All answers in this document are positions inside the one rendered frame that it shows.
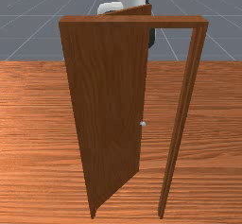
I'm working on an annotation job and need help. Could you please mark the brown wooden door leaf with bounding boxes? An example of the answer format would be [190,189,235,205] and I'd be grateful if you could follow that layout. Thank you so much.
[61,3,153,220]

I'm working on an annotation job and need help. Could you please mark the brown wooden door frame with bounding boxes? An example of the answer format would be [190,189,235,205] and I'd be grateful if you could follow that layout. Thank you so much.
[58,15,209,220]

